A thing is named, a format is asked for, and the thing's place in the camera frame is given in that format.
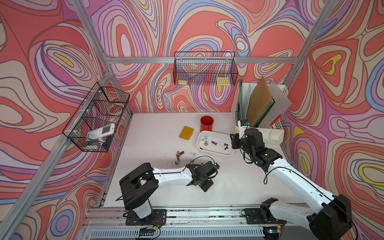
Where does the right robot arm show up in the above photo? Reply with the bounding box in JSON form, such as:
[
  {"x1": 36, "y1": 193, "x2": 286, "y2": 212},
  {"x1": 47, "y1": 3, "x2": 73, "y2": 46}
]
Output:
[{"x1": 230, "y1": 128, "x2": 356, "y2": 240}]

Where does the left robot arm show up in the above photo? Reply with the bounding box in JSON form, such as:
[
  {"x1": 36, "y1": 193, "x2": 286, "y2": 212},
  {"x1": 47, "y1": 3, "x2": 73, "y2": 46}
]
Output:
[{"x1": 116, "y1": 160, "x2": 220, "y2": 221}]

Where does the white plastic storage box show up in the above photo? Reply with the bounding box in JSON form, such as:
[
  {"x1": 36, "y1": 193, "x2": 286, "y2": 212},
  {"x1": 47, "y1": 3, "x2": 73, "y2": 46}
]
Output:
[{"x1": 196, "y1": 131, "x2": 234, "y2": 157}]

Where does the red metal bucket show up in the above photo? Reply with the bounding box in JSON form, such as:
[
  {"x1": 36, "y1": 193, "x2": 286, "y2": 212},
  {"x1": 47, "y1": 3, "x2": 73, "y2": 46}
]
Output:
[{"x1": 200, "y1": 116, "x2": 214, "y2": 132}]

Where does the white desk file organizer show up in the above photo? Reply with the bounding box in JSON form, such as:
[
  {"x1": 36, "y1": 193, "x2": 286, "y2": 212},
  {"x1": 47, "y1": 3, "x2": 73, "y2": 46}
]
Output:
[{"x1": 231, "y1": 81, "x2": 292, "y2": 145}]

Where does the yellow wallet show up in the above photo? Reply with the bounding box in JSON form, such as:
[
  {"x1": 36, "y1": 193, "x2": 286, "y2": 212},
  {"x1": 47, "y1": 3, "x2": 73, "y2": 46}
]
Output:
[{"x1": 179, "y1": 126, "x2": 194, "y2": 140}]

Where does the brown cardboard folder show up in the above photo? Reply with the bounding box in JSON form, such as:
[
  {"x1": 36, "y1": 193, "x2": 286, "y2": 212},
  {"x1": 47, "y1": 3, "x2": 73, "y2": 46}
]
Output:
[{"x1": 247, "y1": 77, "x2": 275, "y2": 128}]

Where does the grey folder sheet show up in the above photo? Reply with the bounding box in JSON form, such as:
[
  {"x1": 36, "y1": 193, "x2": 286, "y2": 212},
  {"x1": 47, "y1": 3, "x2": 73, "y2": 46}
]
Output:
[{"x1": 259, "y1": 82, "x2": 292, "y2": 129}]

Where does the white remote control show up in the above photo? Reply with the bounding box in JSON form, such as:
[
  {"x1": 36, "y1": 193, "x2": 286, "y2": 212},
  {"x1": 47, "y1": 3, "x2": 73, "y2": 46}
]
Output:
[{"x1": 87, "y1": 124, "x2": 115, "y2": 140}]

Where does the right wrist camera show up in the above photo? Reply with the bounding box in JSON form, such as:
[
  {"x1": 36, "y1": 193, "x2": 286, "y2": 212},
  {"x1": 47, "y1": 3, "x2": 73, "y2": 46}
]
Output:
[{"x1": 238, "y1": 120, "x2": 250, "y2": 136}]

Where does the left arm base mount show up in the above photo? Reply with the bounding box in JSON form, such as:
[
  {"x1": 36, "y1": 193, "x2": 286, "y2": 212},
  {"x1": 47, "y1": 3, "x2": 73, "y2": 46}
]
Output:
[{"x1": 123, "y1": 209, "x2": 167, "y2": 227}]

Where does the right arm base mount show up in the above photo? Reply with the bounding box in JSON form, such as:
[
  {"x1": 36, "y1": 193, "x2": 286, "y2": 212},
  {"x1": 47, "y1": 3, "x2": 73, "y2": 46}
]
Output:
[{"x1": 242, "y1": 208, "x2": 287, "y2": 226}]

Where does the black wire basket back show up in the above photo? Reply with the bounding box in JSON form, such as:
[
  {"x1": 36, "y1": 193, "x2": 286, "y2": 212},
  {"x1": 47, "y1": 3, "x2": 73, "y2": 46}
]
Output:
[{"x1": 173, "y1": 50, "x2": 239, "y2": 86}]

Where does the black wire basket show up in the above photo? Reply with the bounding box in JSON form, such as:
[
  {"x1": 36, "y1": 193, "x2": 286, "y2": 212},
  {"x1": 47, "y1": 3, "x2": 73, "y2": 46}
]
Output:
[
  {"x1": 173, "y1": 50, "x2": 239, "y2": 86},
  {"x1": 63, "y1": 83, "x2": 130, "y2": 153}
]

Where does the black wire basket left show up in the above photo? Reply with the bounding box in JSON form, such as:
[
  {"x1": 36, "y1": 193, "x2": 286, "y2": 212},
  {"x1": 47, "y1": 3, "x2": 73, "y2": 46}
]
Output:
[{"x1": 63, "y1": 83, "x2": 130, "y2": 153}]

